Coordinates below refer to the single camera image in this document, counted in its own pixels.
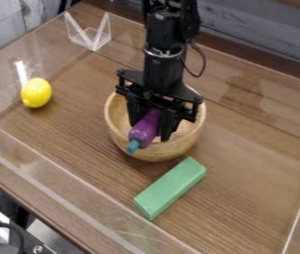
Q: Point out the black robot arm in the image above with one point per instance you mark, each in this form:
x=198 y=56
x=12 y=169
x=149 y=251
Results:
x=172 y=22

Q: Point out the clear acrylic corner bracket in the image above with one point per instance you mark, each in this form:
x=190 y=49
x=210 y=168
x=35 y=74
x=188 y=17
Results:
x=90 y=38

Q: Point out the purple toy eggplant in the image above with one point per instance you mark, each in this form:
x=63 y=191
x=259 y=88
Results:
x=143 y=132

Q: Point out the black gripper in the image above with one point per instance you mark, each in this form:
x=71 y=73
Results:
x=157 y=87

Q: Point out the green rectangular block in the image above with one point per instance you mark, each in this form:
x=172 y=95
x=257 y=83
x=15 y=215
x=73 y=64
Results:
x=166 y=190

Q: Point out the yellow lemon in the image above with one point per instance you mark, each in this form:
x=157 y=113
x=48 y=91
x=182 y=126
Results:
x=36 y=92

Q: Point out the brown wooden bowl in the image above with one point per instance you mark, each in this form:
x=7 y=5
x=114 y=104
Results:
x=160 y=151

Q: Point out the clear acrylic tray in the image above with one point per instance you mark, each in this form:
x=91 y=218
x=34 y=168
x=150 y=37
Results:
x=142 y=171

